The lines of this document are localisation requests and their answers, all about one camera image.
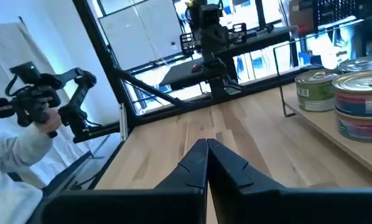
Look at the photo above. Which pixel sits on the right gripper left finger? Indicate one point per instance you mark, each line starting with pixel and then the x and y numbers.
pixel 127 207

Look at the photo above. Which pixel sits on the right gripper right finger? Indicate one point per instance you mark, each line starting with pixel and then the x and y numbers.
pixel 298 207

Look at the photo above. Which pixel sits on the pull-tab tuna can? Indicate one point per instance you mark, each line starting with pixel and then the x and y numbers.
pixel 363 127
pixel 360 96

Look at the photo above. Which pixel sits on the silver-lid tuna can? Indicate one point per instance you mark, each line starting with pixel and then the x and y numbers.
pixel 363 63
pixel 316 91

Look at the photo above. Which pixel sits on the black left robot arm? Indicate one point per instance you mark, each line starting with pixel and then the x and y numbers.
pixel 214 46

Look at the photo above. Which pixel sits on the person's hand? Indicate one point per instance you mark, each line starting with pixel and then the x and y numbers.
pixel 50 123

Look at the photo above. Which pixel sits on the person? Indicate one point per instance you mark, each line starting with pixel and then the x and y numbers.
pixel 8 174

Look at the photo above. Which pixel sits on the black desk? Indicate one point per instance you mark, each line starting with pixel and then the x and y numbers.
pixel 186 73

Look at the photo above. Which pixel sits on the black computer mouse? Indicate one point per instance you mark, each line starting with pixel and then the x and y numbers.
pixel 197 66

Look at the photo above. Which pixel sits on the white fabric screen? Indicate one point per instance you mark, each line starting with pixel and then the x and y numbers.
pixel 12 49

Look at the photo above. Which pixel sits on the dark perforated panel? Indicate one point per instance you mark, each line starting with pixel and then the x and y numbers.
pixel 341 12

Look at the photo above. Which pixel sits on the wooden shelf with black frame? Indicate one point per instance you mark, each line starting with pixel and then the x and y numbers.
pixel 329 130

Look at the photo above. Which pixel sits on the silver edge bracket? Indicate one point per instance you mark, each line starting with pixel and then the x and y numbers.
pixel 123 121

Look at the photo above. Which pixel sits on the black metal rig frame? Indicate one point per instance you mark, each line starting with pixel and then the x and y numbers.
pixel 111 68

